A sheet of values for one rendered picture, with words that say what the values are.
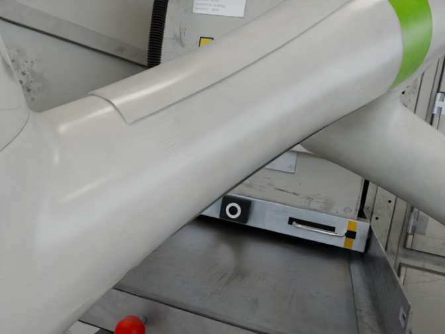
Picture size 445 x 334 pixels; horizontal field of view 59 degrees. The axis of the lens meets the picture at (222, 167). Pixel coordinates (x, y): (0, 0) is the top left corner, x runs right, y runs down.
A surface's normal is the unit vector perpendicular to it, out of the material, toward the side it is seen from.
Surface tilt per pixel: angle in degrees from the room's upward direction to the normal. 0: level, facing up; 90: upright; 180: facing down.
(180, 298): 0
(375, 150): 111
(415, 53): 106
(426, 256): 90
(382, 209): 90
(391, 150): 100
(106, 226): 85
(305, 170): 90
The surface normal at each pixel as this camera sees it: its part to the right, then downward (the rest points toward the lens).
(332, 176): -0.28, 0.04
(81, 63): 0.82, 0.19
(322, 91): 0.62, 0.25
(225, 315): 0.17, -0.98
